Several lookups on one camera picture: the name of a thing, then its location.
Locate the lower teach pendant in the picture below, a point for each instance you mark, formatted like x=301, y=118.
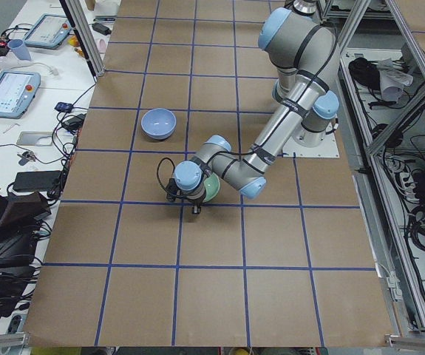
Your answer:
x=17, y=91

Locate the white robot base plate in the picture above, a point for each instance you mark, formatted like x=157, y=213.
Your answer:
x=306, y=144

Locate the small dark blue box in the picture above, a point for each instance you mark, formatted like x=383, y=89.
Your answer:
x=64, y=107

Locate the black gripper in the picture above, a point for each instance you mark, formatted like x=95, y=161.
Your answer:
x=195, y=203

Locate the black power adapter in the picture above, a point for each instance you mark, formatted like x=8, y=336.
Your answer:
x=74, y=123

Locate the light blue plastic cup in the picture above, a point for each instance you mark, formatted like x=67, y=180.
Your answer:
x=19, y=49

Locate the black flat phone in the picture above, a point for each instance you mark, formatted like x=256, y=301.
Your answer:
x=36, y=181

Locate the pink paper cup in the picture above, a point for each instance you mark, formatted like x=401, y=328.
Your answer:
x=101, y=45

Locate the green bowl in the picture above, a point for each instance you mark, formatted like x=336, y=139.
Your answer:
x=212, y=187

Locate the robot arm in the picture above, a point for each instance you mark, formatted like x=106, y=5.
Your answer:
x=306, y=56

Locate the aluminium frame post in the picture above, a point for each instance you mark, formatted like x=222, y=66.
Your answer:
x=79, y=24

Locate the upper teach pendant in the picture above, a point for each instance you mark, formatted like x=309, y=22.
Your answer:
x=48, y=32

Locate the teach pendant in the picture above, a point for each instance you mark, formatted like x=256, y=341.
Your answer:
x=17, y=91
x=48, y=32

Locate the blue bowl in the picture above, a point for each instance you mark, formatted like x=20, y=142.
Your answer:
x=158, y=124

